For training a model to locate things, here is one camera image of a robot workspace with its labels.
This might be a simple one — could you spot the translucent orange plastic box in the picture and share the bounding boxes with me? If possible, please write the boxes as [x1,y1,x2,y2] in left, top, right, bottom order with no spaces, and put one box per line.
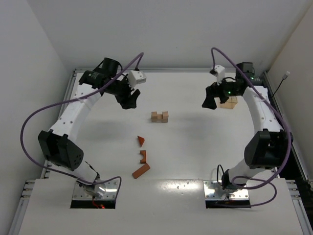
[219,96,238,109]

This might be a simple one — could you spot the red-brown triangle wood block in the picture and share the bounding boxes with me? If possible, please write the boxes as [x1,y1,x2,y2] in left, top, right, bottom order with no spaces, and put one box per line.
[137,136,145,147]

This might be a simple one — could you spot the red-brown arch wood block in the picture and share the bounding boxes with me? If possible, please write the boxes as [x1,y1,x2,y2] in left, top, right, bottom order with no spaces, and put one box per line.
[139,150,147,164]

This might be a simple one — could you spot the red-brown long wood block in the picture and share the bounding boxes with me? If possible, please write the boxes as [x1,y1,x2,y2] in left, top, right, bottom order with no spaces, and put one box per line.
[132,164,150,179]

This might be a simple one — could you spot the light long wood block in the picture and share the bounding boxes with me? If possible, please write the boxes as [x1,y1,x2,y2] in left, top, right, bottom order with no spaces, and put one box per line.
[156,114,163,122]

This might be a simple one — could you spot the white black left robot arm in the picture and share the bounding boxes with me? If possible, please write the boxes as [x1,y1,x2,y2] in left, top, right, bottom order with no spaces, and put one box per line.
[38,58,146,197]

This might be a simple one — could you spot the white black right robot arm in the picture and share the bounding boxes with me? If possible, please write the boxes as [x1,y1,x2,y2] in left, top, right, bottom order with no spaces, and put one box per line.
[202,62,293,189]

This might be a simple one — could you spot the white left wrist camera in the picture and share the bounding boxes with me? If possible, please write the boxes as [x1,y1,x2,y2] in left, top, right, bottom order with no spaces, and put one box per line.
[127,70,147,89]

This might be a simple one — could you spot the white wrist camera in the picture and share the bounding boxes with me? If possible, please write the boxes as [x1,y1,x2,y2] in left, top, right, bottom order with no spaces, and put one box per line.
[210,65,225,85]
[127,70,147,89]

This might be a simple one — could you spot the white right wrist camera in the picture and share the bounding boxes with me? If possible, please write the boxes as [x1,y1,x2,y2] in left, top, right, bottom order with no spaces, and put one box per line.
[210,65,225,85]

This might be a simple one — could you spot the aluminium table frame rail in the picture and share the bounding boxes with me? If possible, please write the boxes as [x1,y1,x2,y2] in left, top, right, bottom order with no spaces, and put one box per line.
[73,68,235,73]

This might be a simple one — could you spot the black cable with white plug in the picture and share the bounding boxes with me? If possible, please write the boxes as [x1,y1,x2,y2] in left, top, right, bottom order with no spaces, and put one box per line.
[265,71,291,108]

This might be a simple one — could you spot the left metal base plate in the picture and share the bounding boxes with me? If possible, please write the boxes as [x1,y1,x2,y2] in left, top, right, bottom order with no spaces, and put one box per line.
[72,180,119,201]

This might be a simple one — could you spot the metal base plate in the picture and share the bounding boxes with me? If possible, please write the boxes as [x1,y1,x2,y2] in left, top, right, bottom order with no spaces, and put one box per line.
[203,180,249,202]
[72,180,119,201]

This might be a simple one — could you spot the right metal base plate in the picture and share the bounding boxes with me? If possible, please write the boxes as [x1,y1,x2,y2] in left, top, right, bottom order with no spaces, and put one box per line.
[203,180,249,202]

